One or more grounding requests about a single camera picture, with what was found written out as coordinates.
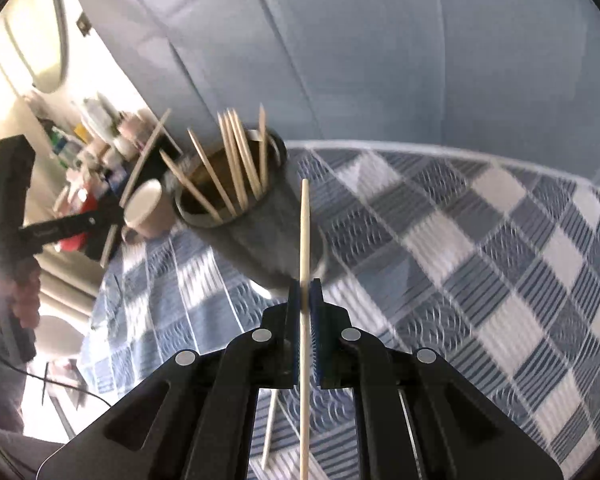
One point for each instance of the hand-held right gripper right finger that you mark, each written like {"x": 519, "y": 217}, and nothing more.
{"x": 316, "y": 330}

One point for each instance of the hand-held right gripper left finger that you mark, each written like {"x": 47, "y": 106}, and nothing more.
{"x": 294, "y": 320}

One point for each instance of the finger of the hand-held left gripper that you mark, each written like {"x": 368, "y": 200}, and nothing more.
{"x": 75, "y": 225}

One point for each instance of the dark metal cup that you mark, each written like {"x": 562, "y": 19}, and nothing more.
{"x": 260, "y": 245}

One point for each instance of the wooden chopstick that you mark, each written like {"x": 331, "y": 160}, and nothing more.
{"x": 270, "y": 430}
{"x": 304, "y": 220}

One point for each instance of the bundle of chopsticks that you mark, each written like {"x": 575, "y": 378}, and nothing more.
{"x": 237, "y": 160}

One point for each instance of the person's left forearm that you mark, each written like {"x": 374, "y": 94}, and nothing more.
{"x": 0, "y": 370}

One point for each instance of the person's left hand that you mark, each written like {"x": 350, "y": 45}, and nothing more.
{"x": 27, "y": 300}

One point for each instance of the red container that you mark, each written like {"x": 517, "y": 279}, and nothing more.
{"x": 75, "y": 242}

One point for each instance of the beige ceramic mug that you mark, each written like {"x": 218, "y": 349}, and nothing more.
{"x": 147, "y": 210}

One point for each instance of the cluttered bottles and jars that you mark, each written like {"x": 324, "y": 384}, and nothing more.
{"x": 105, "y": 145}

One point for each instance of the white round stool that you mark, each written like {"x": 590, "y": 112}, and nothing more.
{"x": 62, "y": 335}

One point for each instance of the blue white patterned tablecloth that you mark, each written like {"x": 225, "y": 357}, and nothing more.
{"x": 430, "y": 260}

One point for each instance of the oval wall mirror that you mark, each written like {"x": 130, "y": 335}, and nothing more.
{"x": 40, "y": 25}

